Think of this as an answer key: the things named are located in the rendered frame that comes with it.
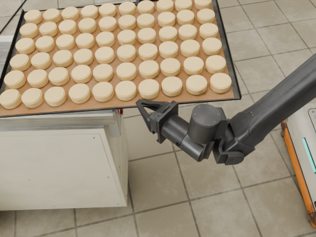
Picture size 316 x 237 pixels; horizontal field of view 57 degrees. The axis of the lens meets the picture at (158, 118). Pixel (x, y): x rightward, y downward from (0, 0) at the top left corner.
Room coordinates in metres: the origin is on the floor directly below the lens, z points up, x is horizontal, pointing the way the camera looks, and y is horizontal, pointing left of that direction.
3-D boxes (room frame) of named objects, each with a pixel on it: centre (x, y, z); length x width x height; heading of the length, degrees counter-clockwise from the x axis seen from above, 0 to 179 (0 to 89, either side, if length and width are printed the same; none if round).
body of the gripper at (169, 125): (0.34, -0.04, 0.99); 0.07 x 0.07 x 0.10; 48
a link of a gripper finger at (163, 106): (0.39, 0.01, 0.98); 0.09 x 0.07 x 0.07; 48
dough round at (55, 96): (0.44, 0.25, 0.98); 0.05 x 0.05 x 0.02
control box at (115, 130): (0.60, 0.14, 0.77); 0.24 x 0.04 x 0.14; 2
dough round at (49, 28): (0.68, 0.32, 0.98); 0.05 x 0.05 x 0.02
